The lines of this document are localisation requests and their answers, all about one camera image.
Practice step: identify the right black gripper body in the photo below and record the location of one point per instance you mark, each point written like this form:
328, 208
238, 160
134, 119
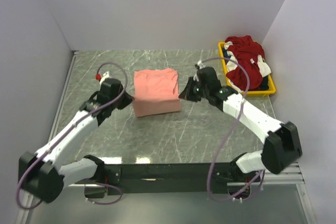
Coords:
191, 91

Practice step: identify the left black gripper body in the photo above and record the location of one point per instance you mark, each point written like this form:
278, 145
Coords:
123, 100

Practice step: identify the pink t shirt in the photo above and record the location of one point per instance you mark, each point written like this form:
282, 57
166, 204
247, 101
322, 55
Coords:
156, 92

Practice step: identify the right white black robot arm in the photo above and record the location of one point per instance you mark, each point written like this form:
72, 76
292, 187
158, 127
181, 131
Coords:
281, 142

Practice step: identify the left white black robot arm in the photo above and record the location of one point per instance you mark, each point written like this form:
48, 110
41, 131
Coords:
44, 174

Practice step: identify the white t shirt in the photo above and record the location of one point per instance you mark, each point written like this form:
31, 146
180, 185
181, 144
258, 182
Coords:
264, 69

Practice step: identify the dark red t shirt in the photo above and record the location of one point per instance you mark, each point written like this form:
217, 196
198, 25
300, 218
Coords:
246, 52

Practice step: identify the black garment in bin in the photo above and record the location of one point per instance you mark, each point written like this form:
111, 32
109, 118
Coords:
264, 86

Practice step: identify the yellow plastic bin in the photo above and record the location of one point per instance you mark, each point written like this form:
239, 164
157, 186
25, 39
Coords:
260, 93

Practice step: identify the black base crossbar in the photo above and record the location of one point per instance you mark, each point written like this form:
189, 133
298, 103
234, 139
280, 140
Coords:
172, 178

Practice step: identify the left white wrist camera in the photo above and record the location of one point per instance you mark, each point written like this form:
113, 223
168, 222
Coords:
101, 77

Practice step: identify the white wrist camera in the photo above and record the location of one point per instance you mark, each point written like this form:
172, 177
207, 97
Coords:
101, 77
198, 66

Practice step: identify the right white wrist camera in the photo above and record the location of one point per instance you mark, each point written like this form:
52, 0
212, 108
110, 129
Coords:
198, 66

